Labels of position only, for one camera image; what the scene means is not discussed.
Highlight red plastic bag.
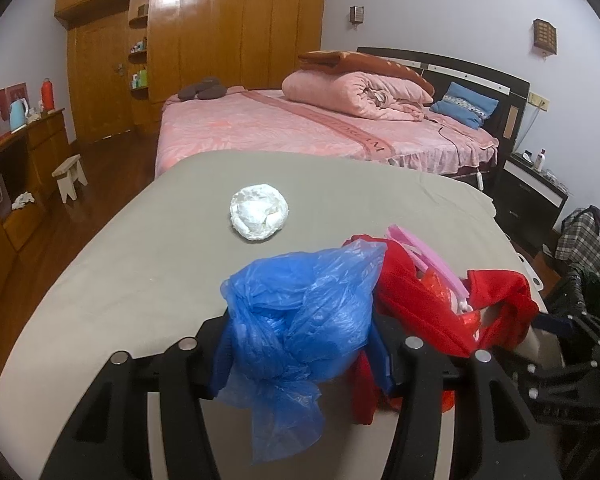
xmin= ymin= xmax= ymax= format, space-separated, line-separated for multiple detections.
xmin=420 ymin=266 xmax=481 ymax=340

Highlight pink plastic hanger piece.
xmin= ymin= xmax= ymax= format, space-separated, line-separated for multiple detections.
xmin=386 ymin=224 xmax=474 ymax=313

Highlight blue plastic bag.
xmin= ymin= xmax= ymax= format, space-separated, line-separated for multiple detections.
xmin=219 ymin=240 xmax=387 ymax=463

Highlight black trash bag bin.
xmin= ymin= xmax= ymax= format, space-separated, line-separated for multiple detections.
xmin=499 ymin=263 xmax=600 ymax=480

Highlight grey table cover cloth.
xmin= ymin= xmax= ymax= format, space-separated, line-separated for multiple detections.
xmin=0 ymin=151 xmax=522 ymax=479

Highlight plaid fabric bag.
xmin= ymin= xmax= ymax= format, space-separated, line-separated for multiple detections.
xmin=554 ymin=205 xmax=600 ymax=279

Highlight black white nightstand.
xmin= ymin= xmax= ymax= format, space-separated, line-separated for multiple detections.
xmin=491 ymin=154 xmax=568 ymax=256

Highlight white cloth in cabinet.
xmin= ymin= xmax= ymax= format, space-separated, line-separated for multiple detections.
xmin=10 ymin=192 xmax=35 ymax=211

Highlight small white wooden stool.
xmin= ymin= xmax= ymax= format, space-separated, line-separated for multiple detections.
xmin=52 ymin=154 xmax=88 ymax=204

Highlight crumpled white paper ball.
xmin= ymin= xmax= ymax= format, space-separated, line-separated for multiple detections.
xmin=230 ymin=184 xmax=289 ymax=242

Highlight wooden sideboard cabinet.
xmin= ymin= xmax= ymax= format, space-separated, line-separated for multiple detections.
xmin=0 ymin=110 xmax=70 ymax=298

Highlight white lotion bottle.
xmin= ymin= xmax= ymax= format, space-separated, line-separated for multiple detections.
xmin=533 ymin=148 xmax=546 ymax=172

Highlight blue pillow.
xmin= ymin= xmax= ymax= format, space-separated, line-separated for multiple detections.
xmin=429 ymin=82 xmax=498 ymax=129

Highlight pink covered bed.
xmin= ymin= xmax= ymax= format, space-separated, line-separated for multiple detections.
xmin=155 ymin=88 xmax=500 ymax=177

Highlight light blue electric kettle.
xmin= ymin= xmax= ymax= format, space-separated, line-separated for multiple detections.
xmin=9 ymin=98 xmax=29 ymax=132

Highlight black bed headboard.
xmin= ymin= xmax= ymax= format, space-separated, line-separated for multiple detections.
xmin=356 ymin=47 xmax=530 ymax=162

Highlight red thermos bottle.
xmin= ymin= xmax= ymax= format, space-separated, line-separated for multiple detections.
xmin=41 ymin=78 xmax=55 ymax=112

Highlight dark grey clothes on bed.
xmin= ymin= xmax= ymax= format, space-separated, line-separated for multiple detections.
xmin=178 ymin=77 xmax=227 ymax=102

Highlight folded pink quilt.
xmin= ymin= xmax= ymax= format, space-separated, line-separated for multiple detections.
xmin=282 ymin=70 xmax=434 ymax=122

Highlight wooden wardrobe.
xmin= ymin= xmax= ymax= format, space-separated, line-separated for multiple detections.
xmin=55 ymin=0 xmax=325 ymax=145

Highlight brown folded blanket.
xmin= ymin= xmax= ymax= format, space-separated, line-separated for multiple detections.
xmin=298 ymin=51 xmax=436 ymax=96

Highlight brown wall plaque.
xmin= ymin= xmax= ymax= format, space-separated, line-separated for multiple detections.
xmin=532 ymin=18 xmax=557 ymax=55

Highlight small wall switch box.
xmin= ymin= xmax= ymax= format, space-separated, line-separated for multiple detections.
xmin=349 ymin=6 xmax=365 ymax=27

